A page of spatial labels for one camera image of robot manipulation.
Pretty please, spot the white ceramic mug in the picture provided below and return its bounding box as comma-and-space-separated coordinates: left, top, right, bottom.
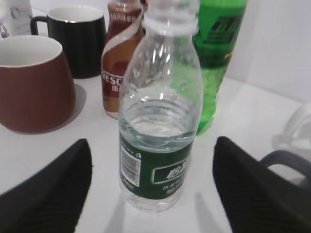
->
273, 102, 311, 160

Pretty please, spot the dark red ceramic mug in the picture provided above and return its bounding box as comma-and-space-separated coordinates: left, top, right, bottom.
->
0, 35, 76, 133

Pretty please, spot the brown Nescafe coffee bottle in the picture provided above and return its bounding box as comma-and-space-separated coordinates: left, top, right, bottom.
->
101, 0, 144, 119

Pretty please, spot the black ceramic mug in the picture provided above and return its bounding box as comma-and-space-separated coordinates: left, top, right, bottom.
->
30, 5, 106, 79

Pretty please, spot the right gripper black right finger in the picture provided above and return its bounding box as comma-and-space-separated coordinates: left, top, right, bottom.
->
212, 136, 311, 233

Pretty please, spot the clear water bottle green label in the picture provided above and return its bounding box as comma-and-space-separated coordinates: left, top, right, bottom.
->
119, 0, 203, 213

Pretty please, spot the white yogurt drink bottle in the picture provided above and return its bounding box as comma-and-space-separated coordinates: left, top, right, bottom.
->
0, 0, 33, 40

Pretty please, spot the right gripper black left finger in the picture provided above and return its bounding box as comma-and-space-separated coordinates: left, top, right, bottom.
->
0, 139, 92, 233

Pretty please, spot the green soda bottle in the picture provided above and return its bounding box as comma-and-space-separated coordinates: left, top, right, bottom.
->
171, 0, 248, 136

